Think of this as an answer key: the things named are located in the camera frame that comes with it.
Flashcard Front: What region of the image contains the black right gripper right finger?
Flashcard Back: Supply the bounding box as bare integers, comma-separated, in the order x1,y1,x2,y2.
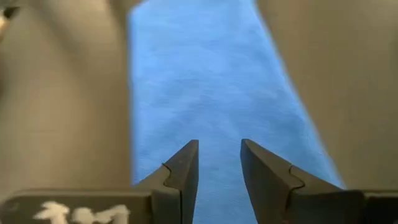
239,138,366,224

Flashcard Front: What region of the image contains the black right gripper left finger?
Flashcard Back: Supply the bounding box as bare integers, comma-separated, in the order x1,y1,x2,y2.
133,139,200,224

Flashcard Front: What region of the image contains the blue microfiber towel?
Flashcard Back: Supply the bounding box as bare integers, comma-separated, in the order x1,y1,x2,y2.
127,0,345,224

